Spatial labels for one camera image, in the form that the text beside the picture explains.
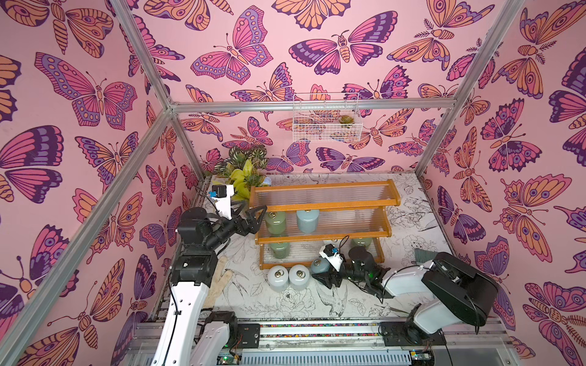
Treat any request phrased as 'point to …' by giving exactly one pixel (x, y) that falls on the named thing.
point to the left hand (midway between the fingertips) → (257, 203)
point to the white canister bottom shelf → (336, 243)
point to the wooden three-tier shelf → (347, 210)
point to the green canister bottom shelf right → (362, 242)
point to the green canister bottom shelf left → (280, 250)
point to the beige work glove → (219, 283)
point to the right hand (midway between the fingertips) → (318, 263)
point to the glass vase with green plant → (242, 168)
